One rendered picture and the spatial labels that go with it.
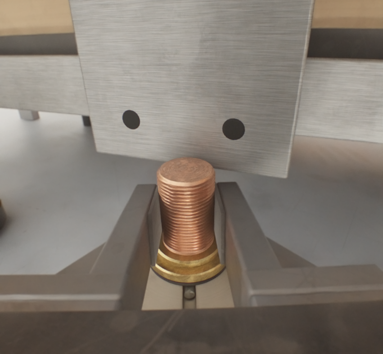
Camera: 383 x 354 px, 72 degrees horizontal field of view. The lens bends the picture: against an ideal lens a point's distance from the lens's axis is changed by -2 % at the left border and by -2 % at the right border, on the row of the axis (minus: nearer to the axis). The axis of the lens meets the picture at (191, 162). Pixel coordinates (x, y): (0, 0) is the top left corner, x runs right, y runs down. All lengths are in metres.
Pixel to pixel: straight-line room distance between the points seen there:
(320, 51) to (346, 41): 0.02
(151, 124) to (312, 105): 0.10
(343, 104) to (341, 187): 0.22
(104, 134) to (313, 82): 0.13
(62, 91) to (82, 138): 0.31
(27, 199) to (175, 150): 0.27
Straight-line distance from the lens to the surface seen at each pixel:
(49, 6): 0.32
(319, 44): 0.23
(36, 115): 0.75
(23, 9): 0.34
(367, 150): 0.54
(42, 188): 0.41
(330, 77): 0.19
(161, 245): 0.16
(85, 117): 0.62
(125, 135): 0.17
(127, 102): 0.16
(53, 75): 0.27
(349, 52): 0.23
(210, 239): 0.16
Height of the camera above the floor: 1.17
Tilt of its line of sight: 27 degrees up
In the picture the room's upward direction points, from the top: 179 degrees clockwise
